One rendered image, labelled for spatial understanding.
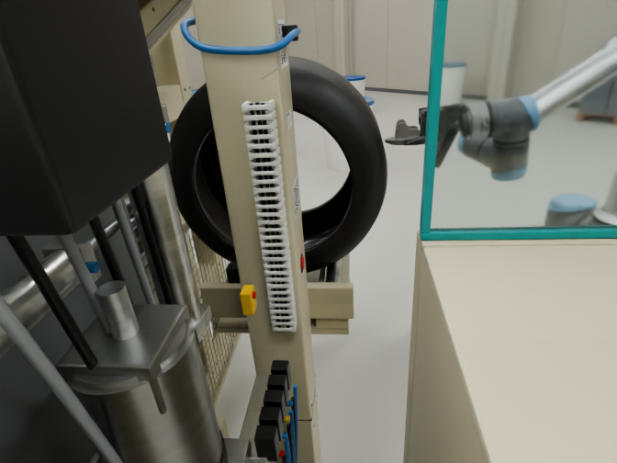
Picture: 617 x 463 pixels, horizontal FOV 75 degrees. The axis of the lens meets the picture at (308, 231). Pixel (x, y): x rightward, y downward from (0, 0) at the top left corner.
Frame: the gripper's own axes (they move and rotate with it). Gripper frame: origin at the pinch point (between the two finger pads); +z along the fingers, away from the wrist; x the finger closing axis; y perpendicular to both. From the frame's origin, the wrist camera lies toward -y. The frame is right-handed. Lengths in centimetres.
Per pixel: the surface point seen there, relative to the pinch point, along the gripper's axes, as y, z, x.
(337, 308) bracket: -32.8, 18.7, 27.8
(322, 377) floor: -119, 42, -32
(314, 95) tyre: 18.1, 16.3, 17.6
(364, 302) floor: -122, 20, -92
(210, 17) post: 36, 28, 40
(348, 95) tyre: 16.2, 9.0, 13.5
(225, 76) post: 27, 28, 40
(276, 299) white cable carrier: -16, 28, 45
